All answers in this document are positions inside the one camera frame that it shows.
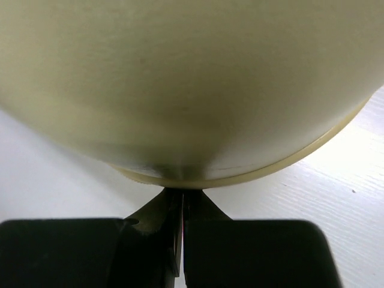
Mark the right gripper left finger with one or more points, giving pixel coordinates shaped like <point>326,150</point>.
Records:
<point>142,250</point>

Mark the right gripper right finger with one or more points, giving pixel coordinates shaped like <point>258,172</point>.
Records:
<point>222,252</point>

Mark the yellow hard-shell suitcase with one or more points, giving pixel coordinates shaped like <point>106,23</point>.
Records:
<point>190,94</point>

